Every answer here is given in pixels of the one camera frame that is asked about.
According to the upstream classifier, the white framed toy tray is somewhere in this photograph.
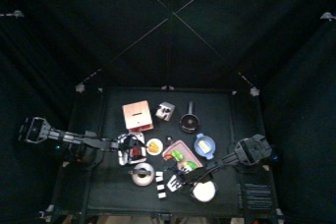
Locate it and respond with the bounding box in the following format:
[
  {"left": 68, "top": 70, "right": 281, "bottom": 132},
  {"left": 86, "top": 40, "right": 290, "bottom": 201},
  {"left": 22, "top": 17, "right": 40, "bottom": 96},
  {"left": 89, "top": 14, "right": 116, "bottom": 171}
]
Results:
[{"left": 117, "top": 132, "right": 148, "bottom": 166}]

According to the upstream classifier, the blue toy bowl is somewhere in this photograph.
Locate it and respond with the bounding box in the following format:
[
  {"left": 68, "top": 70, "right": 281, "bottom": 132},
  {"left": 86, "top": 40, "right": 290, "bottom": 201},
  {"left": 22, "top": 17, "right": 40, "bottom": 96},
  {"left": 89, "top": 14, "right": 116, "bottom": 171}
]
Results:
[{"left": 193, "top": 133, "right": 217, "bottom": 161}]

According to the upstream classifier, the green and yellow toy vegetable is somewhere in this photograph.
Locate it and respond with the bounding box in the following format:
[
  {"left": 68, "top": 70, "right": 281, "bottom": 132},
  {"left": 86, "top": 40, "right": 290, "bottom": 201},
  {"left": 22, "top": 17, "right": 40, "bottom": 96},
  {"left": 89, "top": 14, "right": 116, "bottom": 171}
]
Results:
[{"left": 180, "top": 160, "right": 200, "bottom": 173}]

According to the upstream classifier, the pale wooden knife holder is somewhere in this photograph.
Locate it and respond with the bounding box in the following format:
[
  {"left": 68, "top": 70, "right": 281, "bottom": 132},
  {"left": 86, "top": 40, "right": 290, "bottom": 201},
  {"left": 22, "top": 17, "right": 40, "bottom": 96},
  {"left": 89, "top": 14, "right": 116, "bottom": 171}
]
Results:
[{"left": 154, "top": 101, "right": 177, "bottom": 123}]

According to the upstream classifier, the dark toy frying pan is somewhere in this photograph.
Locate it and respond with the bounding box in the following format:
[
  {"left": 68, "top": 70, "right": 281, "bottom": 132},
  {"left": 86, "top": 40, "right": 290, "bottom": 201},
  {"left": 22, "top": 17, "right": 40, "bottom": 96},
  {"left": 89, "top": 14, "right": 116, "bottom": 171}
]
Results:
[{"left": 178, "top": 100, "right": 202, "bottom": 135}]

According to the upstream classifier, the white plate with orange food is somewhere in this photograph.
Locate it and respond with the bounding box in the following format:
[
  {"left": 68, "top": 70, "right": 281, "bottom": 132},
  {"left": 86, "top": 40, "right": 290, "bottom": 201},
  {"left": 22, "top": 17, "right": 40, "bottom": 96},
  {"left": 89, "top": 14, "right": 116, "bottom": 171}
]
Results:
[{"left": 144, "top": 138, "right": 164, "bottom": 156}]

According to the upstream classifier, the yellow toy butter piece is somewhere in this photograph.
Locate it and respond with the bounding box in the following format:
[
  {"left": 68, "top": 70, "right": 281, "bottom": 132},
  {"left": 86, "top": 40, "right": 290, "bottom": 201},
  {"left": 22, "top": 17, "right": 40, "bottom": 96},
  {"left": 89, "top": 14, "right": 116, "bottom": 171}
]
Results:
[{"left": 197, "top": 140, "right": 212, "bottom": 154}]

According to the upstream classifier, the pink cutting board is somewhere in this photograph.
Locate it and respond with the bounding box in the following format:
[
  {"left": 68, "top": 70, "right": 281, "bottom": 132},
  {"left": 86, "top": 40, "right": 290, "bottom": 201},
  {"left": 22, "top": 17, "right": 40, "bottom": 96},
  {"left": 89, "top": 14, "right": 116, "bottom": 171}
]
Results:
[{"left": 161, "top": 140, "right": 205, "bottom": 173}]

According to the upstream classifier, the white kettle with grey handle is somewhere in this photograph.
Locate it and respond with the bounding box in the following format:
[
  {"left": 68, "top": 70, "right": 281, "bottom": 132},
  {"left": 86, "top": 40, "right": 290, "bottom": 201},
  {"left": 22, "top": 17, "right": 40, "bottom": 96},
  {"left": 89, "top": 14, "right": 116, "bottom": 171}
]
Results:
[{"left": 126, "top": 162, "right": 156, "bottom": 188}]

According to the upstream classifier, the white round plate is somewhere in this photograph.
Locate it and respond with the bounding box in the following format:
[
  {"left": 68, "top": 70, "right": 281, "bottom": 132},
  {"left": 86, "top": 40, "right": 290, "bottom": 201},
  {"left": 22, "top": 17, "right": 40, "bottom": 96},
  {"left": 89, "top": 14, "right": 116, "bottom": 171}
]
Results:
[{"left": 190, "top": 180, "right": 217, "bottom": 203}]

